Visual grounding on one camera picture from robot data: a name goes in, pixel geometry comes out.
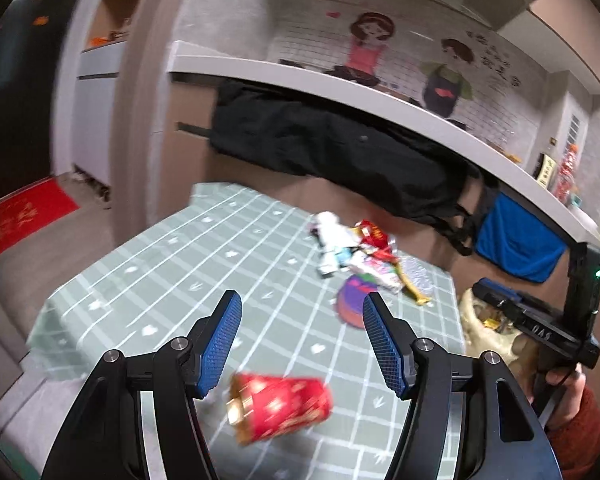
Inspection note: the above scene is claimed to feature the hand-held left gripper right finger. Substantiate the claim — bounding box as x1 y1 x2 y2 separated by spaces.
362 291 563 480

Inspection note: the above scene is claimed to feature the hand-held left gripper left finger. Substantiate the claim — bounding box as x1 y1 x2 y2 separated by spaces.
40 290 243 480

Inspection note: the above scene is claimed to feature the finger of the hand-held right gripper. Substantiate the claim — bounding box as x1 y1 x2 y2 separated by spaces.
480 277 561 313
472 284 526 323

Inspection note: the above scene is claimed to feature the beige plastic bag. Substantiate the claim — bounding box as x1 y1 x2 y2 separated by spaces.
457 287 548 406

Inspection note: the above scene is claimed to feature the pink purple round packet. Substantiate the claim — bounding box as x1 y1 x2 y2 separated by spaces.
334 274 381 330

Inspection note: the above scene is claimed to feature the red patterned box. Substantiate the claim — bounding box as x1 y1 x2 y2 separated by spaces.
226 372 333 446

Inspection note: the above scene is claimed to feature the person's right hand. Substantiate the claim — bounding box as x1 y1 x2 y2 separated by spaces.
550 367 588 428

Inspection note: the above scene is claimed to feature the blue towel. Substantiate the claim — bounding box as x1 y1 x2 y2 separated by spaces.
475 192 568 283

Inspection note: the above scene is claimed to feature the yellow wrapper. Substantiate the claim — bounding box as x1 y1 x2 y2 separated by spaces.
400 270 432 306

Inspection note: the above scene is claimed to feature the green checked tablecloth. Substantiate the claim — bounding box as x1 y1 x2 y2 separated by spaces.
27 182 468 480

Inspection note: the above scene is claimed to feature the silver foil wrapper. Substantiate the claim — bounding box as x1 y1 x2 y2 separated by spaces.
397 257 433 293

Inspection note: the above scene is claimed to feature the pink white wrapper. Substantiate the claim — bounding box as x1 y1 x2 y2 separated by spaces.
352 252 406 291

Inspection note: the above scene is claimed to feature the bottle with beige label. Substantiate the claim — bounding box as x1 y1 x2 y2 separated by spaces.
534 152 556 188

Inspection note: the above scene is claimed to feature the red plastic bottle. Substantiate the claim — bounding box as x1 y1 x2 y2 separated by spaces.
552 142 581 201

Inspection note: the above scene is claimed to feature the crumpled white tissue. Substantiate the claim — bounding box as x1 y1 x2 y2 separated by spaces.
310 211 351 246

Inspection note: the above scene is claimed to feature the pair of shoes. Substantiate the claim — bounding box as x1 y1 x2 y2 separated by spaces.
70 170 113 206

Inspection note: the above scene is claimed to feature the black jacket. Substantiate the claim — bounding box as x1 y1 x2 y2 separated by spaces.
175 80 501 256

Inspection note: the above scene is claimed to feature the grey counter ledge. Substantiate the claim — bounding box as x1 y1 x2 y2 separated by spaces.
169 40 600 261

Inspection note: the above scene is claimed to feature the red doormat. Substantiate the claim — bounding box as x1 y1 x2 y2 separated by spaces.
0 177 81 263

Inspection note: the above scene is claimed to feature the grey cabinet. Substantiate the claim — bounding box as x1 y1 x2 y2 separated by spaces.
72 0 156 196

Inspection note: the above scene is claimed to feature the cartoon boy wall sticker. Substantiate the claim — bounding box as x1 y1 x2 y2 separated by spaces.
419 37 476 116

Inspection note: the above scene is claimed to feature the cartoon girl wall sticker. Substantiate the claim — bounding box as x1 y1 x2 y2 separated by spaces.
342 11 397 86

